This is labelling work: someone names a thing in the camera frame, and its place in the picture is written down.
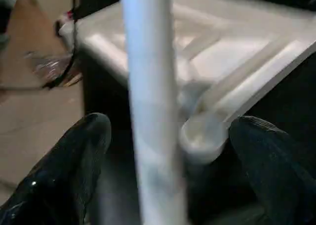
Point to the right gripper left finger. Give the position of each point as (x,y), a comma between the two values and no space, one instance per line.
(59,180)

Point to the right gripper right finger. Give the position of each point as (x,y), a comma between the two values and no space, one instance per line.
(281,175)

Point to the white plastic table leg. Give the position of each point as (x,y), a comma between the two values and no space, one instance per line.
(153,111)

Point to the white plastic table top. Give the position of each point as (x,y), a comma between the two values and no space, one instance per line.
(237,47)

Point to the red black patterned shoe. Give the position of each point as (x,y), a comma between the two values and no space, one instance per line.
(52,69)

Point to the black mat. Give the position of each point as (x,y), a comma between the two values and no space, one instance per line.
(108,111)

